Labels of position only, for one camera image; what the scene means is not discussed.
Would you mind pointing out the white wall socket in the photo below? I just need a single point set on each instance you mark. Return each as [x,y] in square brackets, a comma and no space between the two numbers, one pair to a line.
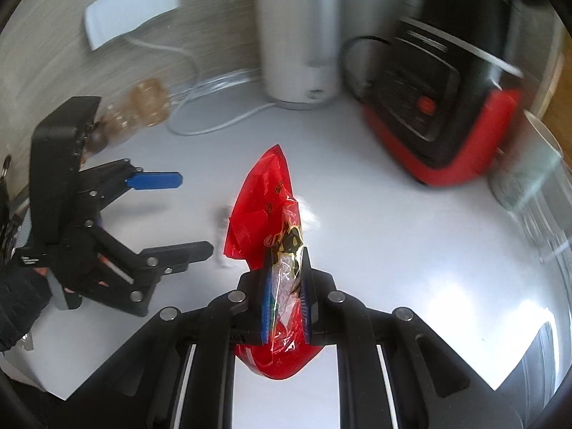
[129,9]

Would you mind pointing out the white electric kettle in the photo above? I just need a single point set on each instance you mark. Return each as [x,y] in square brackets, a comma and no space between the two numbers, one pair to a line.
[295,44]

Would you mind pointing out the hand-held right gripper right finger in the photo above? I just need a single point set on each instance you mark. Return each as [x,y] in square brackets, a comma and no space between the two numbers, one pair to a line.
[306,317]

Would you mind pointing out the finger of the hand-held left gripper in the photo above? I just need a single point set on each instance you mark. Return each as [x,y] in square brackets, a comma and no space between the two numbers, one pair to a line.
[156,180]
[178,254]

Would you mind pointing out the person's left hand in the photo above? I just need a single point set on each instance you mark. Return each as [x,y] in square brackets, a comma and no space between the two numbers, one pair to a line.
[18,304]

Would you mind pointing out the amber glass bottle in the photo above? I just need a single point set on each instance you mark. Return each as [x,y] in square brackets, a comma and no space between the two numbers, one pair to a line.
[143,102]

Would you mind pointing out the red snack packet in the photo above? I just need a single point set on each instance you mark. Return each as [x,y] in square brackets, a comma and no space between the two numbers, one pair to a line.
[263,187]

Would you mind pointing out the red black kitchen appliance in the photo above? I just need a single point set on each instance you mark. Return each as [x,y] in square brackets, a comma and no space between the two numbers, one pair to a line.
[469,156]

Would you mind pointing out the white printed mug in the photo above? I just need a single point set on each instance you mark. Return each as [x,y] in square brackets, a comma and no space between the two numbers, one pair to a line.
[527,161]

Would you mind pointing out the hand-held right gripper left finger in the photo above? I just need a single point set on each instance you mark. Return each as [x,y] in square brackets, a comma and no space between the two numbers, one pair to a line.
[267,317]

